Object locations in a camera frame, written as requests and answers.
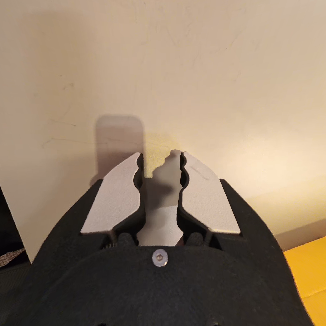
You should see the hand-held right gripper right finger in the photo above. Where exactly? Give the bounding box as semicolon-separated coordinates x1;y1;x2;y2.
178;151;241;235

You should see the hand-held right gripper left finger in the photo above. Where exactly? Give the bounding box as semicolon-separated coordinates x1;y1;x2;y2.
80;152;146;236

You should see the yellow plastic bin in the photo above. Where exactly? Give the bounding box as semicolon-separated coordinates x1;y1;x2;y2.
283;236;326;326

